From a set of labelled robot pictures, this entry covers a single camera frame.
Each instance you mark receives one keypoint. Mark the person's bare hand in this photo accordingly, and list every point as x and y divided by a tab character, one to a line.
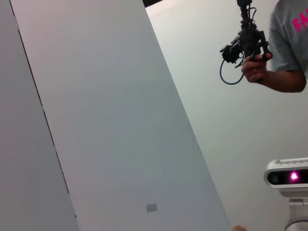
253	69

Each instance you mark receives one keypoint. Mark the black handheld teleoperation controller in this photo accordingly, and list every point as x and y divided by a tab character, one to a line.
247	38

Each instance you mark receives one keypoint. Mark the khaki canvas food bag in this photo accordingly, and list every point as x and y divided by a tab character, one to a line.
238	228

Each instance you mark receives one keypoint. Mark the person's bare forearm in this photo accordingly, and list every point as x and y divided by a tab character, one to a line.
286	80

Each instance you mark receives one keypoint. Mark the grey t-shirt pink print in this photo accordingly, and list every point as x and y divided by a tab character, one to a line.
286	41

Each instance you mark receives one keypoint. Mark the silver robot head camera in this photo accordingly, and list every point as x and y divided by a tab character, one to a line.
286	176

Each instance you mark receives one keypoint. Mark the white robot neck mount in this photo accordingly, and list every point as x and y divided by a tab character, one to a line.
298	214

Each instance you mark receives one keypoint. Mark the grey rectangular wall sticker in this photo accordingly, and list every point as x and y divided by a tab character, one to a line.
152	207

